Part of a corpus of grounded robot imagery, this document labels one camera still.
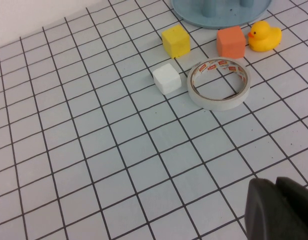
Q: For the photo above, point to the white foam cube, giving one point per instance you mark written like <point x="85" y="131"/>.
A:
<point x="166" y="78"/>

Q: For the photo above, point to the white tape roll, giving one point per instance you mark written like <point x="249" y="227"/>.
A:
<point x="219" y="105"/>

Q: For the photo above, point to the grid-patterned light blue tablecloth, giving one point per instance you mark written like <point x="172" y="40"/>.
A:
<point x="94" y="150"/>

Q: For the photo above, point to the yellow foam cube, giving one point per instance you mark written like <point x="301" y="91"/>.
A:
<point x="176" y="41"/>

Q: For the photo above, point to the yellow rubber duck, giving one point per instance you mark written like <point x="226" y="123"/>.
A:
<point x="265" y="37"/>

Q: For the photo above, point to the orange foam cube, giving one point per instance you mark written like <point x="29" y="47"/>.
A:
<point x="231" y="42"/>

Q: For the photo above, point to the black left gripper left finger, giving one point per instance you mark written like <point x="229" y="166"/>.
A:
<point x="266" y="212"/>

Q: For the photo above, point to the blue cup stand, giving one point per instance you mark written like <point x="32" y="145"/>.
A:
<point x="219" y="17"/>

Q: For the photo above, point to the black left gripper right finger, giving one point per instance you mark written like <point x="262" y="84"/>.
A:
<point x="301" y="215"/>

